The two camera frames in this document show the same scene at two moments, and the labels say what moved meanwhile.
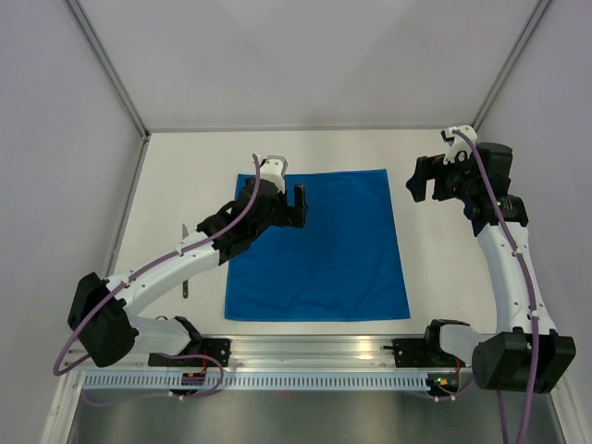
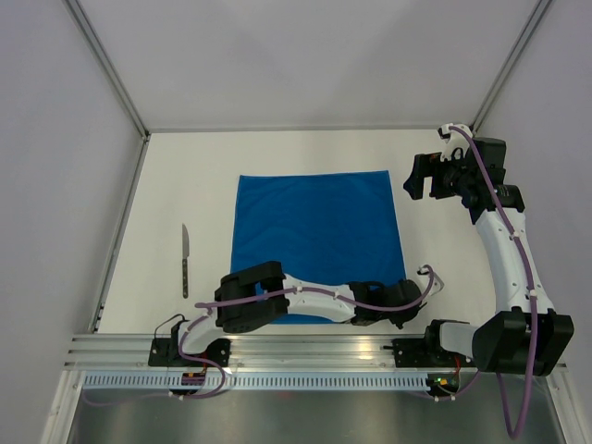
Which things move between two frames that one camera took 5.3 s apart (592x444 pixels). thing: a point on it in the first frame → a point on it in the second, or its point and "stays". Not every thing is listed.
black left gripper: x=294 y=216 → x=399 y=321
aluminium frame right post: x=512 y=61 stays
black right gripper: x=431 y=168 stays
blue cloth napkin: x=343 y=264 stays
